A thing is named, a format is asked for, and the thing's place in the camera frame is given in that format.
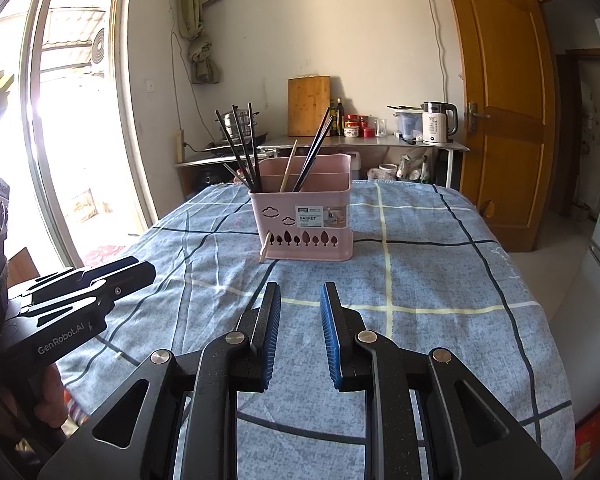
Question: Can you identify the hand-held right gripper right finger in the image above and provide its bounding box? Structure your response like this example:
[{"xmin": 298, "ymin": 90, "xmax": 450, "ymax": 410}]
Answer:
[{"xmin": 319, "ymin": 281, "xmax": 564, "ymax": 480}]

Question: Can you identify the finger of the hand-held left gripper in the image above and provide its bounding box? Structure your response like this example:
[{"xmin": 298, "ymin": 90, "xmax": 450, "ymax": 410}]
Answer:
[
  {"xmin": 26, "ymin": 255, "xmax": 142, "ymax": 295},
  {"xmin": 21, "ymin": 261, "xmax": 158, "ymax": 322}
]

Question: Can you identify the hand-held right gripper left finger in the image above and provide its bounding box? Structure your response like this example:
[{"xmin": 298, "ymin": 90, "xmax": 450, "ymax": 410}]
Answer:
[{"xmin": 37, "ymin": 281, "xmax": 283, "ymax": 480}]

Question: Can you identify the pink plastic basket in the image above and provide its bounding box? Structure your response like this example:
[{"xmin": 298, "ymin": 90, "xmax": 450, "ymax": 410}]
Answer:
[{"xmin": 247, "ymin": 154, "xmax": 354, "ymax": 263}]

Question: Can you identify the black chopsticks bundle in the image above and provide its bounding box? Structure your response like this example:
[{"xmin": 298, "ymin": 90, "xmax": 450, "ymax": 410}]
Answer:
[{"xmin": 300, "ymin": 106, "xmax": 332, "ymax": 193}]

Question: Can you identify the bundle of dark chopsticks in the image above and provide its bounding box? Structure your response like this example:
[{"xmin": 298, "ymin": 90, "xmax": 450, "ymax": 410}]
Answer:
[{"xmin": 292, "ymin": 119, "xmax": 327, "ymax": 193}]

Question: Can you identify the person's left hand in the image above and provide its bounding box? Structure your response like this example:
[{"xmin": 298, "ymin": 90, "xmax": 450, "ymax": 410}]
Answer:
[{"xmin": 33, "ymin": 364, "xmax": 69, "ymax": 429}]

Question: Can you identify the red patterned rug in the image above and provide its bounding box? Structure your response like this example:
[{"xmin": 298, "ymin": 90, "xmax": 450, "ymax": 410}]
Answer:
[{"xmin": 81, "ymin": 243, "xmax": 129, "ymax": 267}]

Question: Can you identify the black round appliance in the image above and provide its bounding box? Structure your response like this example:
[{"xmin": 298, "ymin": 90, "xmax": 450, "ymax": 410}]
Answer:
[{"xmin": 197, "ymin": 169, "xmax": 226, "ymax": 189}]

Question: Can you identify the blue plaid cloth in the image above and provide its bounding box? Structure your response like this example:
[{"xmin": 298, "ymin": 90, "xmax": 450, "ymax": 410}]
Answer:
[{"xmin": 62, "ymin": 179, "xmax": 576, "ymax": 480}]

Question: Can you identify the low metal stand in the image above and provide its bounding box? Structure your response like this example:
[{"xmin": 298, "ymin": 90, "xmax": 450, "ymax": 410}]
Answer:
[{"xmin": 174, "ymin": 152, "xmax": 261, "ymax": 201}]

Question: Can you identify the black induction cooker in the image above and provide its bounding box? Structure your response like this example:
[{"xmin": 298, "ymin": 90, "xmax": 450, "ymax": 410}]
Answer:
[{"xmin": 204, "ymin": 132, "xmax": 271, "ymax": 154}]

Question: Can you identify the sliding glass door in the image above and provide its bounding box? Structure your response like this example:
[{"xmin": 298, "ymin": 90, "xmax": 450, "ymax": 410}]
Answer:
[{"xmin": 0, "ymin": 0, "xmax": 159, "ymax": 282}]

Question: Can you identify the steel steamer pot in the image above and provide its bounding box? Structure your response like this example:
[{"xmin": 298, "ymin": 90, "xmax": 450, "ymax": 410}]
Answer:
[{"xmin": 214, "ymin": 109, "xmax": 262, "ymax": 144}]

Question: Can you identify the white bucket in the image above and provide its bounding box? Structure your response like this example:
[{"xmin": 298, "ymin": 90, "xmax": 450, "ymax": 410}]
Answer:
[{"xmin": 367, "ymin": 163, "xmax": 399, "ymax": 182}]

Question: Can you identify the metal kitchen counter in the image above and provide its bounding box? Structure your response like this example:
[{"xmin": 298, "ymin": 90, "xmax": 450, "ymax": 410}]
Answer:
[{"xmin": 256, "ymin": 135, "xmax": 470, "ymax": 189}]

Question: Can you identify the outdoor air conditioner unit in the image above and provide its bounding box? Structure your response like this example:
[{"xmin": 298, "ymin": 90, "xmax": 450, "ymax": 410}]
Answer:
[{"xmin": 89, "ymin": 26, "xmax": 107, "ymax": 67}]

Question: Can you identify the clear plastic container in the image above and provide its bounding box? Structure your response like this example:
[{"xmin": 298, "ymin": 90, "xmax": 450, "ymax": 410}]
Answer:
[{"xmin": 389, "ymin": 106, "xmax": 426, "ymax": 141}]

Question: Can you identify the bamboo cutting board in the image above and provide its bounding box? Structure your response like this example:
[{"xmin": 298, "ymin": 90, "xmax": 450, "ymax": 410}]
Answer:
[{"xmin": 287, "ymin": 75, "xmax": 331, "ymax": 137}]

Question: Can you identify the white electric kettle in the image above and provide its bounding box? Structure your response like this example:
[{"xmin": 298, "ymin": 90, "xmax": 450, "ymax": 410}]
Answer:
[{"xmin": 421, "ymin": 101, "xmax": 459, "ymax": 147}]

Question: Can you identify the beige tied curtain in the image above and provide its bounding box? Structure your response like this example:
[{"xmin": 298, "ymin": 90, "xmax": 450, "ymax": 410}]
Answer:
[{"xmin": 179, "ymin": 0, "xmax": 207, "ymax": 40}]

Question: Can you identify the wooden door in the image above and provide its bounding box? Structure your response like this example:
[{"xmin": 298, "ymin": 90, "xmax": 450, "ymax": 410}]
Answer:
[{"xmin": 440, "ymin": 0, "xmax": 557, "ymax": 254}]

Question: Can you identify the black wall cable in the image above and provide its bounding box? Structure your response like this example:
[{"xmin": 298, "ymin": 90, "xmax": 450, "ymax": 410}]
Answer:
[{"xmin": 168, "ymin": 0, "xmax": 216, "ymax": 153}]

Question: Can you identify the metal door handle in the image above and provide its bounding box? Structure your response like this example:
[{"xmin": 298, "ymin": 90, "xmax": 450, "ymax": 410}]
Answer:
[{"xmin": 463, "ymin": 101, "xmax": 491, "ymax": 134}]

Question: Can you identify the grey wall cable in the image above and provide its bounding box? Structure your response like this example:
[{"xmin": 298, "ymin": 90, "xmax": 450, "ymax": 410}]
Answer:
[{"xmin": 419, "ymin": 0, "xmax": 449, "ymax": 104}]

